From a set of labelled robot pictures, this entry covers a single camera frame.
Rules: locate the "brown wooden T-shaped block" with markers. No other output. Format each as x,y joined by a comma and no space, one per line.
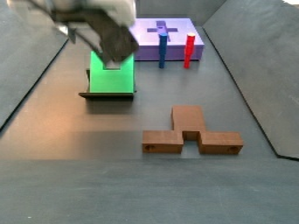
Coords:
189,128

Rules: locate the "purple board with cross slot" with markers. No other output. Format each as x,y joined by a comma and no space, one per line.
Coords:
146,31

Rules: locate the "red cylindrical peg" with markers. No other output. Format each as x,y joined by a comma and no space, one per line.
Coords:
189,49

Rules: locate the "green U-shaped block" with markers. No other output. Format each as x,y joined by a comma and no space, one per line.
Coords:
126,66

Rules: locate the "blue cylindrical peg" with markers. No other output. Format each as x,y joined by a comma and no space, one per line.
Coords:
162,48

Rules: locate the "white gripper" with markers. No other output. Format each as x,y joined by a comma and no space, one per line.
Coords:
122,10

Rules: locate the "black angled fixture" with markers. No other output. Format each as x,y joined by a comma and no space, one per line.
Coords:
104,95

